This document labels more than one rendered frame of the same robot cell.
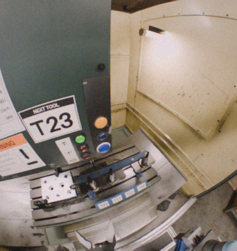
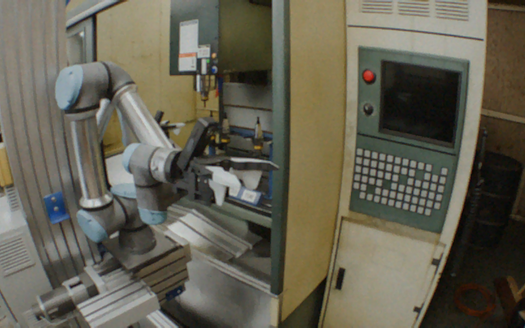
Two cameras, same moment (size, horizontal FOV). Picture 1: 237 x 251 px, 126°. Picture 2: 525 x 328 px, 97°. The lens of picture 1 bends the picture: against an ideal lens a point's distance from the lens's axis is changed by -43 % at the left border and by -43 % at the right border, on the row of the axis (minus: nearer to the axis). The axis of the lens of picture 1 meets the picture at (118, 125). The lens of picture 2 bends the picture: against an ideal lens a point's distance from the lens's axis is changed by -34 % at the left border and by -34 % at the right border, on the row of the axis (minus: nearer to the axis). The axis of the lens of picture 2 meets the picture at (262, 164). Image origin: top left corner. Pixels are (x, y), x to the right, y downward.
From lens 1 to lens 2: 1.69 m
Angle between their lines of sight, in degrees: 58
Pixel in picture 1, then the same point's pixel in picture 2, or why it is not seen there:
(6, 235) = (110, 165)
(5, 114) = (195, 45)
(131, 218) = (202, 230)
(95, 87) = (213, 43)
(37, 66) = (204, 36)
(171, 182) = not seen: hidden behind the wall
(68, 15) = (210, 25)
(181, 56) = not seen: hidden behind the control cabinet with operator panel
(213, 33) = not seen: outside the picture
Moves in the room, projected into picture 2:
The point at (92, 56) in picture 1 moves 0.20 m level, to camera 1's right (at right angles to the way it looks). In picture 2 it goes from (213, 35) to (226, 32)
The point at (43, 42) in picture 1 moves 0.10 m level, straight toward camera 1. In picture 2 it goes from (206, 30) to (195, 30)
